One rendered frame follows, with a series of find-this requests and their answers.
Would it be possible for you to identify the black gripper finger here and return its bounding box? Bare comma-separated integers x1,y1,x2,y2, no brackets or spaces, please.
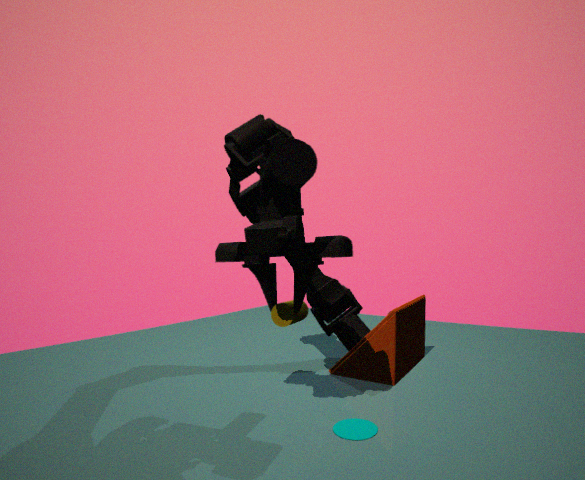
291,261,324,313
241,263,277,311

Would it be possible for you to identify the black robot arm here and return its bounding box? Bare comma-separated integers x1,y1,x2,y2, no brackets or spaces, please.
224,114,371,352

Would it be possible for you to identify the yellow tall cylinder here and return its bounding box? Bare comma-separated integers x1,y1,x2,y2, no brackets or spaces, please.
271,301,309,327

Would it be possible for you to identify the teal circle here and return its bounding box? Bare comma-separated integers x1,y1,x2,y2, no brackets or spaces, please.
333,418,378,441

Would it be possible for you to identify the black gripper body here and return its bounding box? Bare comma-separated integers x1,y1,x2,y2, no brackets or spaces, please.
215,197,354,264

